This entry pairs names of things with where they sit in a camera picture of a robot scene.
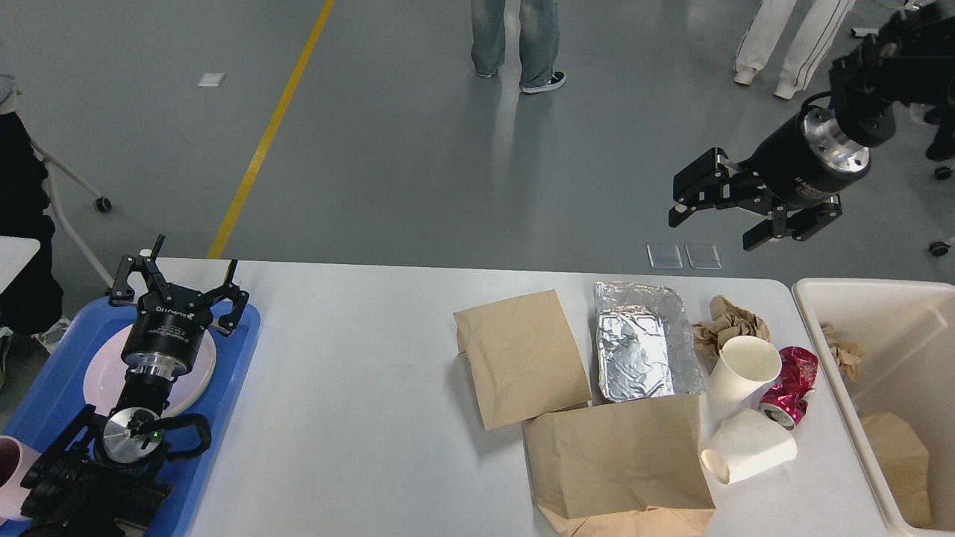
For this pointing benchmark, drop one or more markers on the white side table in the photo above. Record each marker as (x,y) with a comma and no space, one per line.
(16,252)

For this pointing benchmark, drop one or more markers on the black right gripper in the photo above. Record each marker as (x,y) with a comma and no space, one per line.
(791,179)

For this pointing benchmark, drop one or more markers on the person in blue jeans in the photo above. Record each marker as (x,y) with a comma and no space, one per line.
(539,40)

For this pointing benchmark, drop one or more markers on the brown bag in bin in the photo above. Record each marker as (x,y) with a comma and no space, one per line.
(904,461)

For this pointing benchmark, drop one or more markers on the white paper on floor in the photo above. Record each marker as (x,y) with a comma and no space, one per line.
(211,79)

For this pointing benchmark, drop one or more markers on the aluminium foil tray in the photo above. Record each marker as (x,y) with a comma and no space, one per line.
(644,344)

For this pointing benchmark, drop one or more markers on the grey wheeled frame left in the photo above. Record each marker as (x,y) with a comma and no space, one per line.
(80,211)

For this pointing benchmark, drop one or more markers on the blue plastic tray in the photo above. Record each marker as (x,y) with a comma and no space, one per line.
(56,397)

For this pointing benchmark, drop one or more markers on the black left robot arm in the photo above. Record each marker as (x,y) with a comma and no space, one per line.
(99,476)

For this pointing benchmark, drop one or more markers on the small brown paper bag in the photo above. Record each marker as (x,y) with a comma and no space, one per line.
(523,358)

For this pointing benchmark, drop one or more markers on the crumpled brown paper ball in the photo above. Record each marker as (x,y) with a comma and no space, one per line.
(726,321)

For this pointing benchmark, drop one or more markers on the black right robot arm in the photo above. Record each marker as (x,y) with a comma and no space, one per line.
(909,60)

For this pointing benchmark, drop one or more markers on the clear floor plate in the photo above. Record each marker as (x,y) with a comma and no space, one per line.
(665,255)
(704,257)

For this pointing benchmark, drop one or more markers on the lying white paper cup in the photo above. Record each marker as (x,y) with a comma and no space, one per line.
(745,445)

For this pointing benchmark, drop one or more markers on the red crumpled wrapper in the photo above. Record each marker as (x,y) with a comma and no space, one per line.
(785,401)

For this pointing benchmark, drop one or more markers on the left clear floor plate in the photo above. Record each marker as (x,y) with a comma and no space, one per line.
(665,255)

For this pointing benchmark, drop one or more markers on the person in black pants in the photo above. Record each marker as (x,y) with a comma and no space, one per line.
(32,304)

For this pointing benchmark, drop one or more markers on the right clear floor plate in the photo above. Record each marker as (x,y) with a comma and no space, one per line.
(704,257)

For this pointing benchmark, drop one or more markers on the crumpled paper scraps in bin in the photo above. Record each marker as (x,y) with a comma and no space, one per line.
(847,354)

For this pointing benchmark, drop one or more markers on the white plastic bin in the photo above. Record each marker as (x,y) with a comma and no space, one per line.
(907,331)

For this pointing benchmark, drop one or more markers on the pink ribbed mug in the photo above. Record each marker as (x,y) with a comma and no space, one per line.
(16,460)

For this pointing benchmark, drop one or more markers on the large brown paper bag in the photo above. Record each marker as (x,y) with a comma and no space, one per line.
(621,469)

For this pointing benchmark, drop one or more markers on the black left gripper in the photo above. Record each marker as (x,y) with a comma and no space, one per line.
(166,335)

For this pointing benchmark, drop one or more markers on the pink plate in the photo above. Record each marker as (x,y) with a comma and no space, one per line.
(104,378)

